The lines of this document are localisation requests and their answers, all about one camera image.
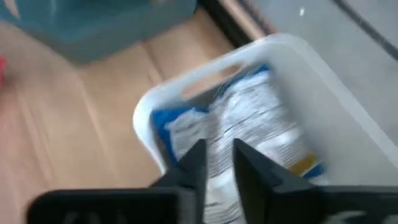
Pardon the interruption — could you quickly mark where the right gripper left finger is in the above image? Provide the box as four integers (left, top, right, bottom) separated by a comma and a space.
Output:
26, 139, 208, 224

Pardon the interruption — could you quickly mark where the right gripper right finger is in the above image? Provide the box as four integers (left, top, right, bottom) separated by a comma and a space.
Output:
233, 138, 398, 224

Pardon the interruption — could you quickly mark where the blue Maruchan ramen pack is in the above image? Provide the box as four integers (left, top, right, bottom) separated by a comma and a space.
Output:
150, 63, 327, 224

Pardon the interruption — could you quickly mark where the orange Maruchan ramen pack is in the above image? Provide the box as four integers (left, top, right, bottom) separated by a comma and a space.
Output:
0, 55, 7, 86

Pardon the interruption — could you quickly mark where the white plastic bin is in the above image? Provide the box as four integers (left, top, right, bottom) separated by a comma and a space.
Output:
132, 32, 398, 190

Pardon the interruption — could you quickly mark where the teal plastic bin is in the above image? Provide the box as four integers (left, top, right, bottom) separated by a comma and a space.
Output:
0, 0, 198, 65

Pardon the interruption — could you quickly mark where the black aluminium table frame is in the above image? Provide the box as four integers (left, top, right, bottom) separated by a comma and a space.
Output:
198, 0, 252, 47

